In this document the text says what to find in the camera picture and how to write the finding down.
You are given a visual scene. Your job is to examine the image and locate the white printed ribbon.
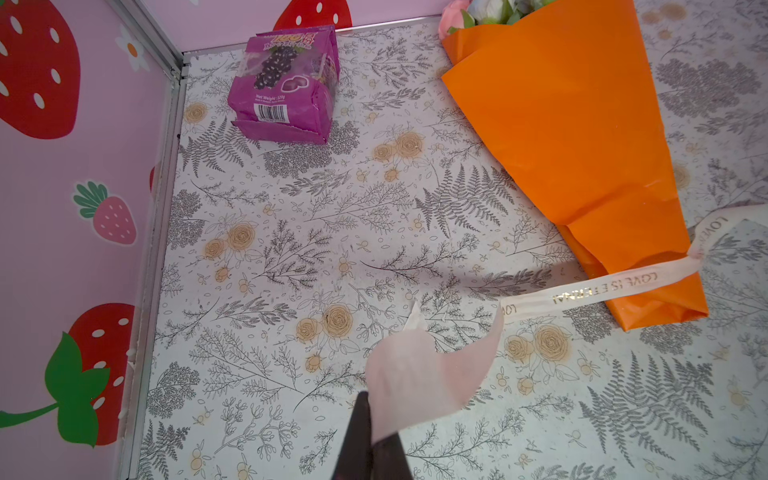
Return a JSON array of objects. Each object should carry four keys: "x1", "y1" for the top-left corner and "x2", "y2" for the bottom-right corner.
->
[{"x1": 365, "y1": 205, "x2": 767, "y2": 443}]

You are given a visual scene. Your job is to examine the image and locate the pink fake rose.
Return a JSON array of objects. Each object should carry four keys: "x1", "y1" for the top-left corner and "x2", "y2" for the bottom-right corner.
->
[{"x1": 438, "y1": 0, "x2": 475, "y2": 40}]

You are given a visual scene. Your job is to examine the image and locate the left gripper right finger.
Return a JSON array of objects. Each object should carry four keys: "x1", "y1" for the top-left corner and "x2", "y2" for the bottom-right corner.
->
[{"x1": 373, "y1": 433, "x2": 413, "y2": 480}]

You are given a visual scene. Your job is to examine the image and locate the purple snack packet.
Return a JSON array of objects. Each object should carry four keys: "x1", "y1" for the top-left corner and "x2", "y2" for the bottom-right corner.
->
[{"x1": 228, "y1": 25, "x2": 340, "y2": 145}]

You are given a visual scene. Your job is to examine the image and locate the white fake rose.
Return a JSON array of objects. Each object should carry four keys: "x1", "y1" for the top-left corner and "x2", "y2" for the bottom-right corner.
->
[{"x1": 468, "y1": 0, "x2": 516, "y2": 25}]

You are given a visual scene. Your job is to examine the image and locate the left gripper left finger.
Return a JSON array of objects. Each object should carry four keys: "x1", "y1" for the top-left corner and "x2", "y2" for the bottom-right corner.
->
[{"x1": 332, "y1": 391, "x2": 373, "y2": 480}]

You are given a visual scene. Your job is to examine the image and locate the orange wrapping paper sheet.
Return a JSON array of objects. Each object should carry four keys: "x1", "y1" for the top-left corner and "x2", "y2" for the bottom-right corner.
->
[{"x1": 440, "y1": 0, "x2": 710, "y2": 332}]

